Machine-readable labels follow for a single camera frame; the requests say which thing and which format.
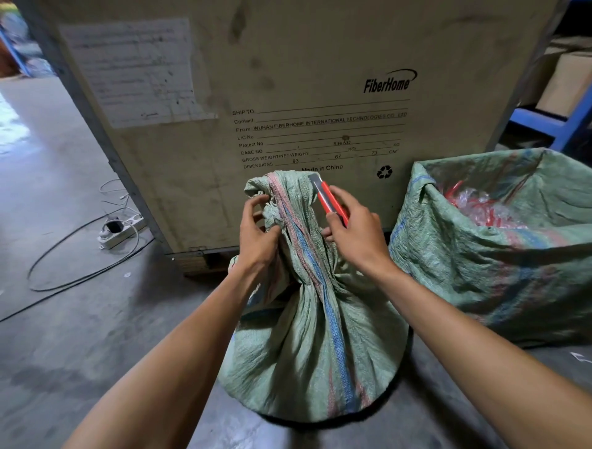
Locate person's right hand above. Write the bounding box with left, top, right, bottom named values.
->
left=321, top=185, right=394, bottom=276

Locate person's left hand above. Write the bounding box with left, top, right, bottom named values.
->
left=239, top=194, right=282, bottom=274

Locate red utility knife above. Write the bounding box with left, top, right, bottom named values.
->
left=309, top=174, right=349, bottom=227

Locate green woven sack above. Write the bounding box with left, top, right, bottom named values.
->
left=217, top=170, right=410, bottom=423
left=389, top=148, right=592, bottom=348

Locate person's right forearm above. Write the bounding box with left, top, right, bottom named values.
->
left=361, top=259, right=592, bottom=449

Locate person's left forearm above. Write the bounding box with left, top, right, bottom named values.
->
left=63, top=260, right=273, bottom=449

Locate large plywood shipping crate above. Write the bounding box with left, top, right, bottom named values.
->
left=16, top=0, right=572, bottom=278

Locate pile of red clear plastic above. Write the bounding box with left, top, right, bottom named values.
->
left=437, top=179, right=523, bottom=227

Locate white power strip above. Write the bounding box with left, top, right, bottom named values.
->
left=97, top=214, right=147, bottom=250

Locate open green woven sack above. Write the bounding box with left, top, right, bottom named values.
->
left=389, top=148, right=592, bottom=348

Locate white paper label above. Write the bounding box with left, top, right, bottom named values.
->
left=59, top=18, right=218, bottom=129

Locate blue metal shelf rack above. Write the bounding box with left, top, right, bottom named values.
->
left=509, top=83, right=592, bottom=153

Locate cardboard box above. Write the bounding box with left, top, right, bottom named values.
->
left=536, top=50, right=592, bottom=117

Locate white cable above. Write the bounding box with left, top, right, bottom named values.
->
left=100, top=179, right=140, bottom=223

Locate black power cable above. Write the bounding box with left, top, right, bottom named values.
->
left=0, top=214, right=153, bottom=323

